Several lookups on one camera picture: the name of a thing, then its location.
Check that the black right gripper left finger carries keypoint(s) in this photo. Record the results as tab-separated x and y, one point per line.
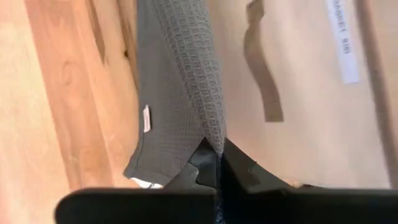
140	207

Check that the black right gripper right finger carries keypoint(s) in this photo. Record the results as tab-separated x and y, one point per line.
280	205

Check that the grey waffle towel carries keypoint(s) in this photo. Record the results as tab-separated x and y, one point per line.
174	93

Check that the beige fabric storage box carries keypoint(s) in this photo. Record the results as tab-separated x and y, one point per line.
311	124

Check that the white box label sticker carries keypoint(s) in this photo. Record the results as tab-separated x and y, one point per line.
343	43

